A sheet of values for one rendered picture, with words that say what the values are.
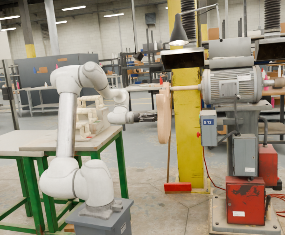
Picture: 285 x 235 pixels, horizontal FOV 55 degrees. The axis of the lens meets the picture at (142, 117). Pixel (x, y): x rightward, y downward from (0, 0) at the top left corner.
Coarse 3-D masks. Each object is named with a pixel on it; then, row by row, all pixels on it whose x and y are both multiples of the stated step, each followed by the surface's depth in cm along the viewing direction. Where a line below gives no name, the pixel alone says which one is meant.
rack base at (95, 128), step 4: (80, 120) 233; (84, 120) 231; (88, 120) 230; (100, 120) 226; (92, 124) 214; (96, 124) 215; (100, 124) 223; (84, 128) 216; (92, 128) 214; (96, 128) 215; (100, 128) 223; (76, 132) 219; (84, 132) 217; (92, 132) 215; (96, 132) 215; (100, 132) 223
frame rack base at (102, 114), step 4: (108, 108) 240; (100, 112) 227; (104, 112) 232; (108, 112) 240; (80, 116) 233; (84, 116) 232; (92, 116) 230; (100, 116) 228; (104, 116) 232; (104, 120) 231; (104, 124) 231; (108, 124) 239; (104, 128) 231
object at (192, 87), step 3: (174, 87) 200; (177, 87) 200; (180, 87) 199; (183, 87) 199; (186, 87) 198; (189, 87) 197; (192, 87) 197; (195, 87) 196; (174, 90) 201; (177, 90) 201
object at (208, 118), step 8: (208, 112) 172; (200, 120) 168; (208, 120) 166; (216, 120) 165; (200, 128) 169; (208, 128) 167; (216, 128) 166; (208, 136) 168; (216, 136) 167; (208, 144) 169; (216, 144) 168
